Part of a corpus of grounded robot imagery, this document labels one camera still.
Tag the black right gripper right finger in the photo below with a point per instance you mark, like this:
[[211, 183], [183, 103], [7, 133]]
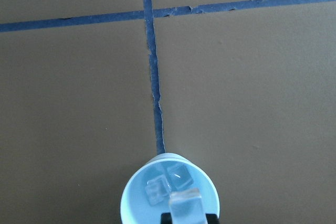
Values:
[[212, 218]]

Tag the light blue cup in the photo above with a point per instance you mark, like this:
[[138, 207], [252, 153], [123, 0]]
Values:
[[134, 205]]

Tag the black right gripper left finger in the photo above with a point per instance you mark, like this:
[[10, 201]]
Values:
[[165, 219]]

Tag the clear ice cube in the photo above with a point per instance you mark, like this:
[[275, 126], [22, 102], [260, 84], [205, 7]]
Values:
[[187, 207], [180, 176], [157, 189]]

